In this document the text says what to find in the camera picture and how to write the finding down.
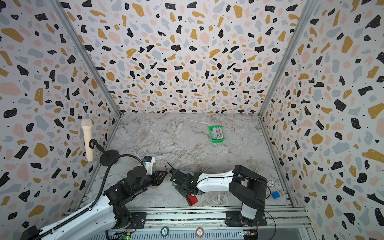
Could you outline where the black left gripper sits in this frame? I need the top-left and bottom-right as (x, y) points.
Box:
(134, 170), (171, 197)

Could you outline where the red card black stripe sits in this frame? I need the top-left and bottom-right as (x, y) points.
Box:
(185, 195), (198, 207)

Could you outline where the green plastic card tray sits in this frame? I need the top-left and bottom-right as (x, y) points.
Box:
(209, 126), (225, 143)

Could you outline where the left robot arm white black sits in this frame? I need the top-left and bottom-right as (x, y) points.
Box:
(21, 166), (167, 240)

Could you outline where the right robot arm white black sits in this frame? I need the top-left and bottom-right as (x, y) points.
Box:
(169, 165), (271, 227)

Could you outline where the stack of cards in tray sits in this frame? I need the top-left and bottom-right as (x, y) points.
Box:
(210, 126), (225, 141)

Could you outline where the red round sticker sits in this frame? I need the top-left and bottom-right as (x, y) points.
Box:
(196, 227), (205, 238)

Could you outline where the green round sticker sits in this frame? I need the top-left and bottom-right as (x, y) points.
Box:
(161, 227), (169, 237)

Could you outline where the beige microphone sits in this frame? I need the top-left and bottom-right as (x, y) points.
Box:
(81, 119), (94, 162)

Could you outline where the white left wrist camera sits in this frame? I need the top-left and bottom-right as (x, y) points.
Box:
(142, 156), (156, 176)

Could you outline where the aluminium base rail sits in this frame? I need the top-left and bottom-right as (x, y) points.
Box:
(83, 207), (316, 240)

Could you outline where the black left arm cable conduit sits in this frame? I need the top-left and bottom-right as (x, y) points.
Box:
(29, 153), (145, 240)

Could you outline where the small white ring object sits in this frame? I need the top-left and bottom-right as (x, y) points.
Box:
(268, 180), (275, 187)

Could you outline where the blue block on rail end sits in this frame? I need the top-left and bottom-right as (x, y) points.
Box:
(271, 191), (281, 200)

